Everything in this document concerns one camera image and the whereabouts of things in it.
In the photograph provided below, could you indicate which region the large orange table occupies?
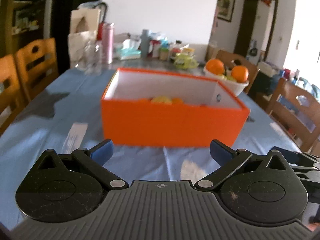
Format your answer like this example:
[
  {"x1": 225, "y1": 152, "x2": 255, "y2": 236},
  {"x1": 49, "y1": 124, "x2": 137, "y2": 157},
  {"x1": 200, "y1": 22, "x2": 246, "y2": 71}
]
[{"x1": 171, "y1": 98, "x2": 184, "y2": 105}]

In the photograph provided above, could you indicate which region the wooden chair near right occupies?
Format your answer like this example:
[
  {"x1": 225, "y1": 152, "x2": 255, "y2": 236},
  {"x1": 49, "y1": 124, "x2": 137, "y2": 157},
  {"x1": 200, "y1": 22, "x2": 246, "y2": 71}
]
[{"x1": 266, "y1": 78, "x2": 319, "y2": 152}]

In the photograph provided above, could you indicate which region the wooden chair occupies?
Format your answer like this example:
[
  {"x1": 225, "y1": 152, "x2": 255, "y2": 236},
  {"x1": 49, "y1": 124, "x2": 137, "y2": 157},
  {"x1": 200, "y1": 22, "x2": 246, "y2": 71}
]
[
  {"x1": 15, "y1": 38, "x2": 59, "y2": 102},
  {"x1": 216, "y1": 50, "x2": 259, "y2": 94},
  {"x1": 1, "y1": 54, "x2": 26, "y2": 135},
  {"x1": 266, "y1": 78, "x2": 319, "y2": 152}
]

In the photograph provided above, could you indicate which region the blue patterned tablecloth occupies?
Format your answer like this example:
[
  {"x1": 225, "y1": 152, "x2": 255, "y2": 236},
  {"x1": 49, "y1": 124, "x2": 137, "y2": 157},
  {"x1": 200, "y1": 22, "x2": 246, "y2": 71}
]
[{"x1": 1, "y1": 69, "x2": 297, "y2": 229}]

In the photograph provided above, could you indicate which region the white perforated plastic bowl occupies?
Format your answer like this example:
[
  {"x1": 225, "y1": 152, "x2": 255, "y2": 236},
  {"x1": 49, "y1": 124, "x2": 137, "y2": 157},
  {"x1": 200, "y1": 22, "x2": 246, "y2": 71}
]
[{"x1": 203, "y1": 67, "x2": 249, "y2": 96}]

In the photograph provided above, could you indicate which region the large orange right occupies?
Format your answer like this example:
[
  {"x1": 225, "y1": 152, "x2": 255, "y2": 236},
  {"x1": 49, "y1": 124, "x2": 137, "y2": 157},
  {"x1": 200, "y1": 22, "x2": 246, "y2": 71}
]
[{"x1": 231, "y1": 65, "x2": 249, "y2": 83}]

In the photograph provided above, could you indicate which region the large orange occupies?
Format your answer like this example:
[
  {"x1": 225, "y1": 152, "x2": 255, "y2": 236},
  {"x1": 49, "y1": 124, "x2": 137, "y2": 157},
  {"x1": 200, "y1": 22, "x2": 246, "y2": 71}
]
[
  {"x1": 231, "y1": 65, "x2": 249, "y2": 83},
  {"x1": 206, "y1": 59, "x2": 225, "y2": 75}
]

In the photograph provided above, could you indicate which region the wooden chair near left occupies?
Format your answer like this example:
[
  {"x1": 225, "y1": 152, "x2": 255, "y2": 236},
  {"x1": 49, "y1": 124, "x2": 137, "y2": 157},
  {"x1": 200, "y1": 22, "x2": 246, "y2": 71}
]
[{"x1": 1, "y1": 54, "x2": 26, "y2": 135}]

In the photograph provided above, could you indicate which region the orange cardboard box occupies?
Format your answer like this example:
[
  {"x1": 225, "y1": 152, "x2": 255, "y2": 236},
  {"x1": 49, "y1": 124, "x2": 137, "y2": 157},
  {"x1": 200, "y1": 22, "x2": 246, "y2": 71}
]
[{"x1": 100, "y1": 68, "x2": 250, "y2": 147}]

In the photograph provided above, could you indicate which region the wooden chair far right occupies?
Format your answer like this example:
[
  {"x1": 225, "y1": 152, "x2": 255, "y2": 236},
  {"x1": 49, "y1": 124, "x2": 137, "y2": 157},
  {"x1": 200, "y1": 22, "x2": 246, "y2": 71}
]
[{"x1": 216, "y1": 50, "x2": 259, "y2": 94}]

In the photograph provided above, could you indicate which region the large orange left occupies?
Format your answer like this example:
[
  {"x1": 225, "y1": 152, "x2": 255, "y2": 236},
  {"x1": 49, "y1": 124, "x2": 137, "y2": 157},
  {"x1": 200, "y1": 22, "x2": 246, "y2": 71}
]
[{"x1": 206, "y1": 59, "x2": 225, "y2": 75}]

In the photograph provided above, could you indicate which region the wooden chair far left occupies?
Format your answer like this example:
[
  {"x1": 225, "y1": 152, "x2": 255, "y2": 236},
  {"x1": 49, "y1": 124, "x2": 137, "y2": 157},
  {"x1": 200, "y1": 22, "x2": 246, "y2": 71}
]
[{"x1": 15, "y1": 38, "x2": 59, "y2": 102}]

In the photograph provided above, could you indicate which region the glass jar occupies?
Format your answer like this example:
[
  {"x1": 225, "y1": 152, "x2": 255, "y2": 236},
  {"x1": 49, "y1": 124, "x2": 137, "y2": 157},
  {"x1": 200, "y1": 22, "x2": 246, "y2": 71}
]
[{"x1": 75, "y1": 40, "x2": 102, "y2": 75}]

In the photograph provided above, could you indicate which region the green yellow cup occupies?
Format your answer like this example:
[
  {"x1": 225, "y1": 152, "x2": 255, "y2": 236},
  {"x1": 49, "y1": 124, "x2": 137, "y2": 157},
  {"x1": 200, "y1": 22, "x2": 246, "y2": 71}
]
[{"x1": 174, "y1": 53, "x2": 199, "y2": 69}]

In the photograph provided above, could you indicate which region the tissue box teal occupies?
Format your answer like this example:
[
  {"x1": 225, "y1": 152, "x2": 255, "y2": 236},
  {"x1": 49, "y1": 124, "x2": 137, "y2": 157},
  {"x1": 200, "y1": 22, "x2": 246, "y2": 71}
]
[{"x1": 113, "y1": 39, "x2": 141, "y2": 61}]

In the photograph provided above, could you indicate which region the pink thermos bottle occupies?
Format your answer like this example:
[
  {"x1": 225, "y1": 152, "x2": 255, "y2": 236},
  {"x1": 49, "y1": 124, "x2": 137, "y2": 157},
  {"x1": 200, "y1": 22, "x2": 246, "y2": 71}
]
[{"x1": 102, "y1": 23, "x2": 114, "y2": 64}]

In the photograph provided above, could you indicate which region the paper shopping bag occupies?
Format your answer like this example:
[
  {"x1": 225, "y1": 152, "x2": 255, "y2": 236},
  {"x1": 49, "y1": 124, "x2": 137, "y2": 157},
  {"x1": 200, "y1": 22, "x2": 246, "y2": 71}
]
[{"x1": 68, "y1": 8, "x2": 100, "y2": 69}]

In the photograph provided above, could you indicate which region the grey tall bottle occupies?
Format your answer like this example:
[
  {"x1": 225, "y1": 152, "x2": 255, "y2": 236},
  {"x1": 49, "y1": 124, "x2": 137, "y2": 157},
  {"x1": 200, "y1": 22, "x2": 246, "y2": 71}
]
[{"x1": 140, "y1": 29, "x2": 150, "y2": 58}]

